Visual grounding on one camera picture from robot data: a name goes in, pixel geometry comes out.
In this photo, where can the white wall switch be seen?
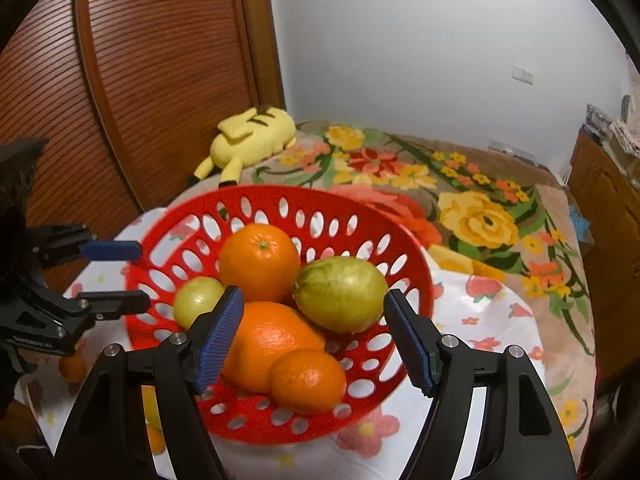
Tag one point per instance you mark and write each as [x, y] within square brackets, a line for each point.
[523, 74]

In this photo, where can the blue bag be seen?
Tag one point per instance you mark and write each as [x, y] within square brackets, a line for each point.
[581, 225]

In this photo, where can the wooden cabinet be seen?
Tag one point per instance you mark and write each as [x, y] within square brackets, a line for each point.
[610, 235]

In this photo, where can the medium tangerine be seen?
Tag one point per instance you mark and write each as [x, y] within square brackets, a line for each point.
[307, 380]

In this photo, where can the large elongated orange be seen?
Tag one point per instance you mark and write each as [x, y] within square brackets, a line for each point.
[270, 345]

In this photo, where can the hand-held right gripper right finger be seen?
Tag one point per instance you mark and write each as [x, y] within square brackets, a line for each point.
[407, 340]

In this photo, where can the floral blanket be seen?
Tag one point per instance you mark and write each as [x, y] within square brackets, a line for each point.
[480, 220]

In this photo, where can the brown slatted wardrobe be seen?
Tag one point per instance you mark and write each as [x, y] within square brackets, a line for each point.
[150, 85]

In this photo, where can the red plastic basket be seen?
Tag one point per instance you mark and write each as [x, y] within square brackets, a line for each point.
[270, 191]

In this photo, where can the large round orange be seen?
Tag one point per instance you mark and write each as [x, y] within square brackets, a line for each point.
[260, 262]

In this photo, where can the clutter of bottles on cabinet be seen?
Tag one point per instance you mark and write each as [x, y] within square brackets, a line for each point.
[600, 120]

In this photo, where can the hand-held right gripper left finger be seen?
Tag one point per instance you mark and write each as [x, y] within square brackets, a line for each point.
[220, 340]

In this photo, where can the small green fruit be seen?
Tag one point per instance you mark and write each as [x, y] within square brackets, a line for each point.
[197, 301]
[150, 405]

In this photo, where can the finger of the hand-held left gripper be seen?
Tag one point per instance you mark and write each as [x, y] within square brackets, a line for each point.
[120, 302]
[112, 250]

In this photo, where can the yellow plush toy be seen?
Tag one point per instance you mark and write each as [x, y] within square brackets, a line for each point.
[250, 135]

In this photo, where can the yellow-green round fruit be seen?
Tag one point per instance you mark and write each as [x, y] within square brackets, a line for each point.
[342, 295]

